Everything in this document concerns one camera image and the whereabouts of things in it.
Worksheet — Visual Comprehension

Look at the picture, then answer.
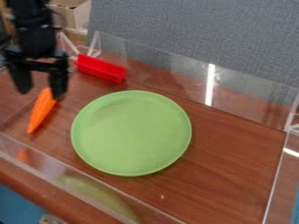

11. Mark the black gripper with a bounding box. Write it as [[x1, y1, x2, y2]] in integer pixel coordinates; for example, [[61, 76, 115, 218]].
[[4, 27, 69, 99]]

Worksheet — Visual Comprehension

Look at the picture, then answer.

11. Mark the orange toy carrot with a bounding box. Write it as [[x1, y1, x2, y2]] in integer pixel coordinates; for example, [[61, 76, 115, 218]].
[[27, 87, 57, 134]]

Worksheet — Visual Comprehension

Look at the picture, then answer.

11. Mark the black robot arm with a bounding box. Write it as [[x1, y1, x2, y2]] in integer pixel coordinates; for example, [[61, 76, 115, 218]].
[[3, 0, 69, 99]]

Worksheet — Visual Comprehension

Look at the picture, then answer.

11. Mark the red plastic block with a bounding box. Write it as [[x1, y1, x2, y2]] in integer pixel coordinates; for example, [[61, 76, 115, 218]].
[[75, 54, 127, 84]]

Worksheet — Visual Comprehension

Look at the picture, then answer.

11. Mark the cardboard box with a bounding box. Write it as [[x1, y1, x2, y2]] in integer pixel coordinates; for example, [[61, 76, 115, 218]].
[[48, 0, 91, 30]]

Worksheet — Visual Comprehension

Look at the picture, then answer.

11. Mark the green round plate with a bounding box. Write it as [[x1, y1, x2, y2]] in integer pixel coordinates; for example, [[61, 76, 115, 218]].
[[69, 90, 192, 177]]

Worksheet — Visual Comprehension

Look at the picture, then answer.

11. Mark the clear acrylic enclosure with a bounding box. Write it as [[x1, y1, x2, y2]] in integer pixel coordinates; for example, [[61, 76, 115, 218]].
[[0, 35, 299, 224]]

